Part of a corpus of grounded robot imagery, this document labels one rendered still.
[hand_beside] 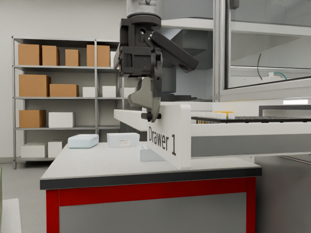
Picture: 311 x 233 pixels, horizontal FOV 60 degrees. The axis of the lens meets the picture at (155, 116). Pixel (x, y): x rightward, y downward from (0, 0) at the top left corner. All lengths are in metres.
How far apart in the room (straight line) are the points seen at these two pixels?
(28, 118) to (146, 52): 4.06
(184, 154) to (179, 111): 0.07
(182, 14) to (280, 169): 0.99
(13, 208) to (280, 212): 0.63
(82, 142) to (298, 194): 0.77
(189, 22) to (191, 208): 1.03
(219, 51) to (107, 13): 4.07
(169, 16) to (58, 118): 3.21
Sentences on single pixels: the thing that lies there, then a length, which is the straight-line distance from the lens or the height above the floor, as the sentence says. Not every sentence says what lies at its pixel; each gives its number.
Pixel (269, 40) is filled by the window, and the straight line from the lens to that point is 0.87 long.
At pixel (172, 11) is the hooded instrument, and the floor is 1.43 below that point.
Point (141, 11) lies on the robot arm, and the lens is 0.57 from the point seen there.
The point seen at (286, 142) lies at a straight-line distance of 0.56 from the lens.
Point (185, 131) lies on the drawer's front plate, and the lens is 0.45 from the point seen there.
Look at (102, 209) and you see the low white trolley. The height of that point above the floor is 0.67.
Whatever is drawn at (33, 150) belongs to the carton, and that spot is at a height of 0.26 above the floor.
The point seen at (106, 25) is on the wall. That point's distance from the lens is 5.00.
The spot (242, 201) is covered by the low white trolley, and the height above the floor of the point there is 0.66.
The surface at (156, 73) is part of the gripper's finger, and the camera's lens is 0.53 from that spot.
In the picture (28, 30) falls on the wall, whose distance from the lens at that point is 5.16.
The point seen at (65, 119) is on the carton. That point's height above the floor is 0.74.
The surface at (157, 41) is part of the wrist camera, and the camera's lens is 0.57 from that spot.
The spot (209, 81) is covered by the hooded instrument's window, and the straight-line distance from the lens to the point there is 1.52.
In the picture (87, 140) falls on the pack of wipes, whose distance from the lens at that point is 1.11.
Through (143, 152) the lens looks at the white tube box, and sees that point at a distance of 0.82.
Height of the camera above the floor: 0.92
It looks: 2 degrees down
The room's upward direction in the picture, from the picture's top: straight up
